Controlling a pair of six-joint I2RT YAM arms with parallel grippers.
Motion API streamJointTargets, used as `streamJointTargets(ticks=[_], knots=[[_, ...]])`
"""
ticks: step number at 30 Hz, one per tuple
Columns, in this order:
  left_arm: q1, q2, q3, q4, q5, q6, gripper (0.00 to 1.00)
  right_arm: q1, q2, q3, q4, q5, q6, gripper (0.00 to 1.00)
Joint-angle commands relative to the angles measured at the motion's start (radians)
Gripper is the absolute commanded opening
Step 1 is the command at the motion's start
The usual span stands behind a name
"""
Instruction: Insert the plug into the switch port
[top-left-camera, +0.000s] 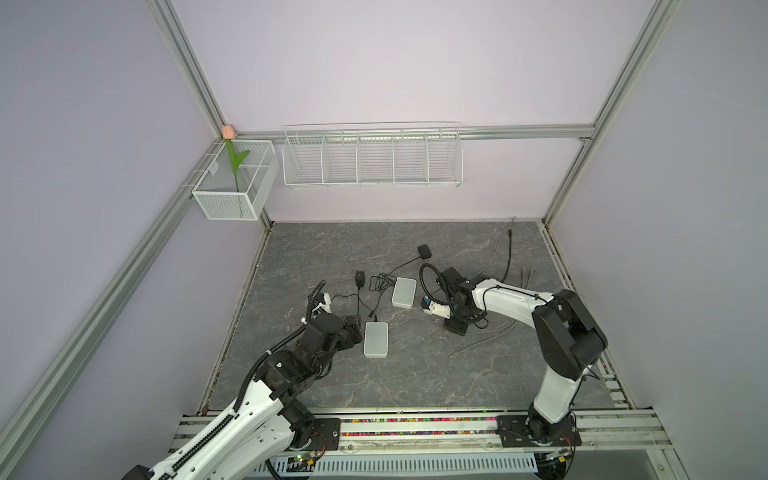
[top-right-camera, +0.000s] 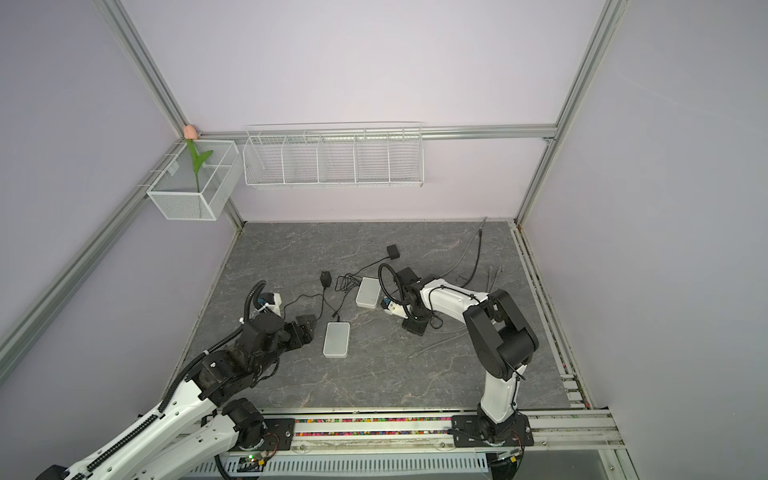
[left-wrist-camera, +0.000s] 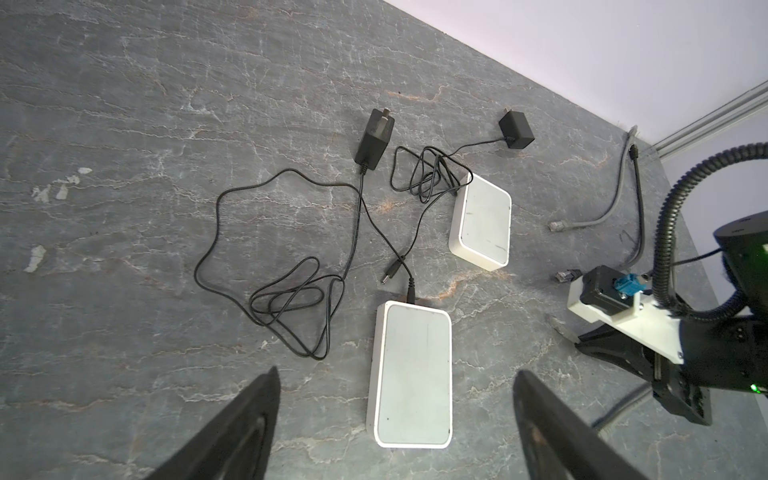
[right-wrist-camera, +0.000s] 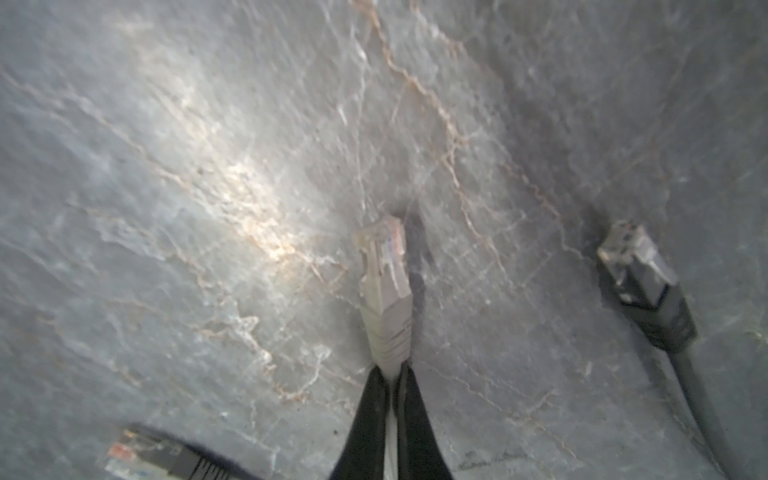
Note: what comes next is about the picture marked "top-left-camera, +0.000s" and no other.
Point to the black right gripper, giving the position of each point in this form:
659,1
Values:
457,328

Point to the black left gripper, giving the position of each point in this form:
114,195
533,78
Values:
349,339

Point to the white network switch box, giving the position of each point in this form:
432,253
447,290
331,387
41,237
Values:
404,293

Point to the black power adapter large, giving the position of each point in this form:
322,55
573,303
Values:
360,281

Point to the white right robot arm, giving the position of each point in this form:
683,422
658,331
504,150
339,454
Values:
570,340

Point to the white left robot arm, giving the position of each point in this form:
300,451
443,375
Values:
258,402

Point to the black power adapter small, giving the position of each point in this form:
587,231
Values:
382,282

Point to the white mesh basket small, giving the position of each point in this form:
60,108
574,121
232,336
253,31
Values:
215,190

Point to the artificial pink tulip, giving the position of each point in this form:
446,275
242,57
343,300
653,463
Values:
236,157

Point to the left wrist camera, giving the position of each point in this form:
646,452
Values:
321,303

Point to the aluminium frame rail right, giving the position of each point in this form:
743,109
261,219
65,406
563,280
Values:
620,393

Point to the white wire basket long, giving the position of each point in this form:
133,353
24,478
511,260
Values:
373,154

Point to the front aluminium rail base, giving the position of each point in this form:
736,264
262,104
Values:
434,443

